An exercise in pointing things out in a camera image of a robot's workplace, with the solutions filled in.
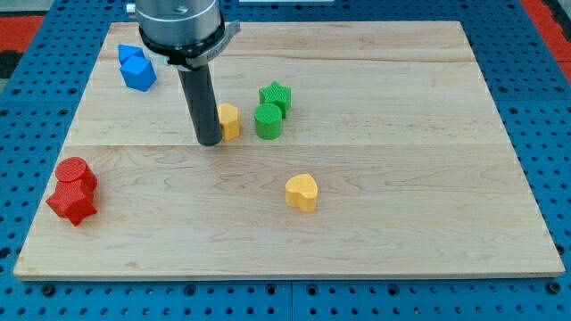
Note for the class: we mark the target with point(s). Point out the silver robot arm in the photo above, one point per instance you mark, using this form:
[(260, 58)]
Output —
[(187, 33)]

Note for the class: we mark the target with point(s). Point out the blue cube block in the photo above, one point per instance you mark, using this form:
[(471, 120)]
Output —
[(138, 73)]

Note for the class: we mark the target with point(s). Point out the blue triangle block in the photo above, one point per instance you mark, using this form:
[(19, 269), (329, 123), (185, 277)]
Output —
[(127, 51)]

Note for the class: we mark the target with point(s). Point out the yellow heart block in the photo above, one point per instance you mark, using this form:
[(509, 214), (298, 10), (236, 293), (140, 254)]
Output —
[(301, 191)]

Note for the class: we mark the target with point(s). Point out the green cylinder block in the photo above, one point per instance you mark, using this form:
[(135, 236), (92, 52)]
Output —
[(268, 121)]

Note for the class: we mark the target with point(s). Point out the light wooden board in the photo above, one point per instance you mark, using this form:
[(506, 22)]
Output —
[(367, 150)]

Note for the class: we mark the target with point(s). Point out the green star block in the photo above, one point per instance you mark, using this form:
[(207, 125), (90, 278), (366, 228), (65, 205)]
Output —
[(277, 94)]

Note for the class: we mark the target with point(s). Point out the yellow hexagon block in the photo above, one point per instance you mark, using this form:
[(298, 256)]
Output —
[(229, 121)]

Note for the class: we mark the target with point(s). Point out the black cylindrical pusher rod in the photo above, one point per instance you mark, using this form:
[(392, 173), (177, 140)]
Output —
[(201, 103)]

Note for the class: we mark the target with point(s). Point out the red cylinder block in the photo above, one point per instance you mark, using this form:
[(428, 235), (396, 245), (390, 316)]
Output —
[(76, 168)]

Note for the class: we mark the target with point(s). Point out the red star block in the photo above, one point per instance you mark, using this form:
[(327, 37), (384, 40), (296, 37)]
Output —
[(73, 201)]

